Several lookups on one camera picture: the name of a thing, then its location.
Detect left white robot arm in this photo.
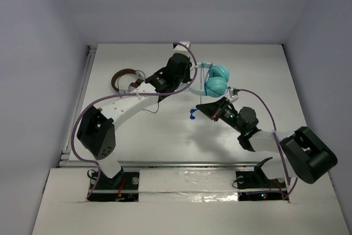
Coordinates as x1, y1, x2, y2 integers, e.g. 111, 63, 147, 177
73, 51, 195, 188

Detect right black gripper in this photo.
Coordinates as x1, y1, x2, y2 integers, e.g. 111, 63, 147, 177
196, 97, 245, 134

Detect brown silver headphones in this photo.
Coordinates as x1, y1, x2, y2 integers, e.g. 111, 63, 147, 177
111, 68, 146, 94

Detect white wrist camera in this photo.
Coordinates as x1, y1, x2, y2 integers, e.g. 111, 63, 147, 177
229, 88, 240, 103
173, 41, 190, 56

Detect teal white headphones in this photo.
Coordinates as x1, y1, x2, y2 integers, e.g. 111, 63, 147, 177
188, 62, 230, 98

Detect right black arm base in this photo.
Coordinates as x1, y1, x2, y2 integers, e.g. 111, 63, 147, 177
232, 157, 288, 201

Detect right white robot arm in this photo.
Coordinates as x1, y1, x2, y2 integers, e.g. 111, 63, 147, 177
196, 97, 338, 184

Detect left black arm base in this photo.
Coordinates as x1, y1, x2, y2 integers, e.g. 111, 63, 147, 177
87, 169, 140, 202

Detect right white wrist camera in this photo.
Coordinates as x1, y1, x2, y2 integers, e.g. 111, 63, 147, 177
229, 88, 240, 103

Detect white foam taped block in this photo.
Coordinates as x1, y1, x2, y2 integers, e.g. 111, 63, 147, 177
138, 169, 238, 203

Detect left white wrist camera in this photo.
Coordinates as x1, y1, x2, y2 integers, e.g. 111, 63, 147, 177
173, 41, 190, 56

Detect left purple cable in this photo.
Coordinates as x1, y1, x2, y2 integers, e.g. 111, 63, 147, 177
71, 42, 197, 200

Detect blue headphone cable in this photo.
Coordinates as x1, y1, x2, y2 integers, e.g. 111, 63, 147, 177
189, 63, 234, 122

